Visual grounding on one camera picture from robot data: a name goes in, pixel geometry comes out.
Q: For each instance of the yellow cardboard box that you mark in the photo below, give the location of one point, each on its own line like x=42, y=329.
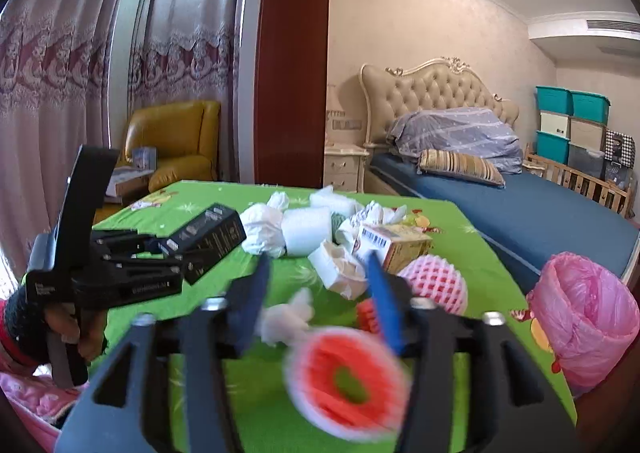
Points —
x=402, y=245

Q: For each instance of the black cardboard box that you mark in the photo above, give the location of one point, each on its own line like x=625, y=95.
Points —
x=215, y=233

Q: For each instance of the pink lace curtain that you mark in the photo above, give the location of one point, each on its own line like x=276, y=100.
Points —
x=55, y=83
x=190, y=43

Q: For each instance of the crushed white paper box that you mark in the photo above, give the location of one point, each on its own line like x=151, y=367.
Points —
x=335, y=269

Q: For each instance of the green mesh scrap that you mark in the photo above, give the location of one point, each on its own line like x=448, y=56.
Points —
x=337, y=222

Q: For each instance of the white tissue wad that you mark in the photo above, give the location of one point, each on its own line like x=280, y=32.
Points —
x=286, y=323

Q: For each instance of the pink blanket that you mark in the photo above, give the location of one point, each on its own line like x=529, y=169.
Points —
x=30, y=395

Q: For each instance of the red-brown wooden panel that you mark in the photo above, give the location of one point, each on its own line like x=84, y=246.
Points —
x=292, y=58

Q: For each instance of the beige tufted headboard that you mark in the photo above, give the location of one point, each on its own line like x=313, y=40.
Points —
x=425, y=85

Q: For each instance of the wooden crib rail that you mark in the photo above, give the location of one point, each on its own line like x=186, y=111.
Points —
x=575, y=179

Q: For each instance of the crumpled printed paper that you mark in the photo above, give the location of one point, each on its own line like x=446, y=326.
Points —
x=368, y=217

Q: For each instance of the green printed tablecloth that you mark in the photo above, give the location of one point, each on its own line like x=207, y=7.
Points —
x=290, y=274

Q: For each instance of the air conditioner vent grille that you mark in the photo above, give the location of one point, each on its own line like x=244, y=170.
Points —
x=612, y=24

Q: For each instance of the white storage box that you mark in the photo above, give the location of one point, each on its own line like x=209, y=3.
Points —
x=555, y=124

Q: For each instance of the beige storage box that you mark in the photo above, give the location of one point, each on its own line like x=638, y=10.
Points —
x=589, y=134

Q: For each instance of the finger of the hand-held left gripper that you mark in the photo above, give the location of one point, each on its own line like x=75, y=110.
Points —
x=130, y=240
x=167, y=267

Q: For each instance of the pink foam net fruit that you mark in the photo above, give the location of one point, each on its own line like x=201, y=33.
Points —
x=437, y=283

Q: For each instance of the white printed box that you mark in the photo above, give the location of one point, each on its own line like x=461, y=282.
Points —
x=127, y=182

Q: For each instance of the person's left hand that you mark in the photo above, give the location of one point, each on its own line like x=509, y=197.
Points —
x=94, y=335

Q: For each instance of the blue bed mattress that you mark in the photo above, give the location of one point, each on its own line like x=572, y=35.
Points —
x=525, y=218

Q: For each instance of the yellow leather armchair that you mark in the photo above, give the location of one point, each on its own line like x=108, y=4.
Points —
x=172, y=143

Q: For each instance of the cream nightstand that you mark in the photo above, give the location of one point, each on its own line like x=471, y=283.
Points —
x=342, y=165

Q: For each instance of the blue-grey duvet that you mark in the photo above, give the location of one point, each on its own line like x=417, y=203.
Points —
x=450, y=133

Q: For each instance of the wall switch panel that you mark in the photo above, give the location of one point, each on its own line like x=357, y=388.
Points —
x=344, y=119

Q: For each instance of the checkered bag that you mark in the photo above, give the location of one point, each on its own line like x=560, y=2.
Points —
x=620, y=144

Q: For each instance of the red foam fruit net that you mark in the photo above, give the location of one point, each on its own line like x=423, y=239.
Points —
x=320, y=369

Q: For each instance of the person's left forearm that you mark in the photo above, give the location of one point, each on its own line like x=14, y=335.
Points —
x=20, y=328

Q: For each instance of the small red foam net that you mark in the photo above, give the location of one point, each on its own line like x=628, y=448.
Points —
x=367, y=315

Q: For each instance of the striped pillow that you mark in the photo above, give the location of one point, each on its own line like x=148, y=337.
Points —
x=460, y=167

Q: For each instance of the pink bag lined bin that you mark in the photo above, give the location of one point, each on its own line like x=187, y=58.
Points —
x=585, y=323

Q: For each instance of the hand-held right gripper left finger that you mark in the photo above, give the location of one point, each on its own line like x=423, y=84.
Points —
x=250, y=305

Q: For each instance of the teal storage box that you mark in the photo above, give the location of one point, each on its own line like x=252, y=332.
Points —
x=554, y=99
x=552, y=147
x=590, y=107

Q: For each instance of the grey clear storage box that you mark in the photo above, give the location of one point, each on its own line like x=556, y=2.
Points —
x=586, y=160

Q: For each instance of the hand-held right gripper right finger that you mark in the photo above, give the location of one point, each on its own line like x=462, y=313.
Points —
x=384, y=305

